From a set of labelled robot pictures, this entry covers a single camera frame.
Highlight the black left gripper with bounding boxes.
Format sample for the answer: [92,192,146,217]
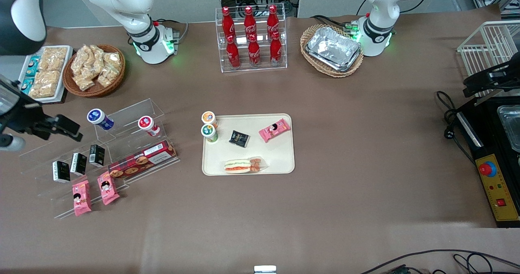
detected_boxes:
[464,55,520,88]

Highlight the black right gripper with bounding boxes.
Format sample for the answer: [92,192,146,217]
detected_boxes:
[0,91,83,141]

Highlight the sandwich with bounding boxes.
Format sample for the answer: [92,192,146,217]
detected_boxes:
[224,156,269,175]

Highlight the white rectangular snack tray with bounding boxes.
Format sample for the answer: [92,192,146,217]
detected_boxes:
[18,45,74,103]

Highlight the beige plastic tray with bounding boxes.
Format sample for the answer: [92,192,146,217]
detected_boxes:
[202,113,295,176]

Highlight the flat metal strip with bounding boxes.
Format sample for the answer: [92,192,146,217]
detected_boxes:
[473,88,506,106]

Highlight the blue lid yogurt cup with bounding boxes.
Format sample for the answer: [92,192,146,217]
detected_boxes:
[87,109,115,131]

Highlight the small black box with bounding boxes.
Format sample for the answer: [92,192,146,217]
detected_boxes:
[89,145,106,168]
[52,161,71,183]
[70,153,87,176]

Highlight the tan cracker snack bag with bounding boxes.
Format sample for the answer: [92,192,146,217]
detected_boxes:
[28,83,55,99]
[35,70,61,86]
[41,47,68,71]

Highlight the brown wicker basket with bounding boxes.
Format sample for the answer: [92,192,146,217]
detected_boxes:
[63,44,126,98]

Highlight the clear bag of snacks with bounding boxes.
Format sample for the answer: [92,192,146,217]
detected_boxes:
[89,45,107,64]
[72,47,92,70]
[97,65,117,88]
[73,73,96,91]
[104,52,122,70]

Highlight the steel food container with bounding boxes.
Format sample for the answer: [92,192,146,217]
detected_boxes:
[496,105,520,153]

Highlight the clear acrylic stepped stand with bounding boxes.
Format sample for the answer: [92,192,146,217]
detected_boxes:
[94,99,180,181]
[18,130,130,220]

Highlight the black machine with yellow panel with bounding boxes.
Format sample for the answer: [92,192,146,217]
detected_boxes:
[455,95,520,229]

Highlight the pink snack pack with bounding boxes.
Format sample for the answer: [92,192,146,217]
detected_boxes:
[97,172,121,206]
[259,119,291,143]
[72,179,92,217]

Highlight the red lid yogurt cup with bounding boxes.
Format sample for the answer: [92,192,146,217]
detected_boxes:
[138,116,161,137]

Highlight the red cookie box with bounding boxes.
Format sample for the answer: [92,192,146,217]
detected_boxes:
[108,140,178,180]

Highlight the red emergency stop button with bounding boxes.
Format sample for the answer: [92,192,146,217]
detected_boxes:
[479,161,497,177]

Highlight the green lid yogurt cup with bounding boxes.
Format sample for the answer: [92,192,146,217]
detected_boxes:
[201,124,219,144]

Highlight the orange lid yogurt cup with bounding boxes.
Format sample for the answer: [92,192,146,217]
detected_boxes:
[201,111,218,128]

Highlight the stacked aluminium foil trays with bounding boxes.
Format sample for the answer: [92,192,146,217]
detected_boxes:
[305,26,362,72]

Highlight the black snack packet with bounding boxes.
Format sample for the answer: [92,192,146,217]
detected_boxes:
[229,130,250,148]

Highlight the light wicker basket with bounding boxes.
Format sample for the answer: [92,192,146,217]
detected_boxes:
[300,24,364,78]

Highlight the red cola bottle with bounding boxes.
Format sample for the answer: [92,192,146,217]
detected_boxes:
[222,7,235,39]
[226,35,241,69]
[248,34,261,67]
[270,32,282,65]
[267,5,280,35]
[244,6,257,37]

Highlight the clear acrylic bottle rack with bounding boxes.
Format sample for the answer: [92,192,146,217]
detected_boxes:
[215,6,288,73]

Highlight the dark left wrist camera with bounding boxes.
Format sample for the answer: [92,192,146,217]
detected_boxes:
[463,85,501,99]

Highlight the white wire rack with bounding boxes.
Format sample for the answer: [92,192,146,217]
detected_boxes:
[457,20,520,100]

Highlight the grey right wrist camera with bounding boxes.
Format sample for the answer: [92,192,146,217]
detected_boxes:
[0,134,26,151]

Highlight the steel handle bar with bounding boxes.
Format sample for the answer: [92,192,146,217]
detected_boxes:
[457,112,485,149]

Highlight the black power cable with plug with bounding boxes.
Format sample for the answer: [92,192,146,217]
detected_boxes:
[436,91,478,165]

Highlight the grey base cable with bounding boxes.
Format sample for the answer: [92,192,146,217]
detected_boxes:
[156,19,190,45]

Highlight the black base cables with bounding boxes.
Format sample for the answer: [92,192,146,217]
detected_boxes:
[311,14,355,33]

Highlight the long black floor cable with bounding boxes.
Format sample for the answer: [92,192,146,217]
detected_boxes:
[360,249,520,274]

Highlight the looped black floor cable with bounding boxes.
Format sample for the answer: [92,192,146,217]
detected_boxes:
[453,253,520,274]

